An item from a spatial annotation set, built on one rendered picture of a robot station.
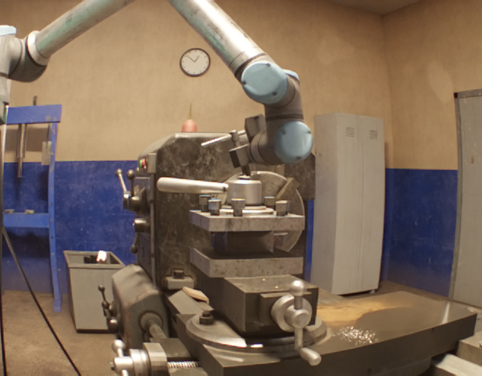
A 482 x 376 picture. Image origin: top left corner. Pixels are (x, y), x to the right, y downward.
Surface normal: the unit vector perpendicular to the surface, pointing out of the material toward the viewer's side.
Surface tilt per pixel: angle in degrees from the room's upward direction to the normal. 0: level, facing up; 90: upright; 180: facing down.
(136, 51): 90
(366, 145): 90
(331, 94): 90
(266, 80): 94
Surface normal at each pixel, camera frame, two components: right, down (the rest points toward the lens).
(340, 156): 0.34, 0.04
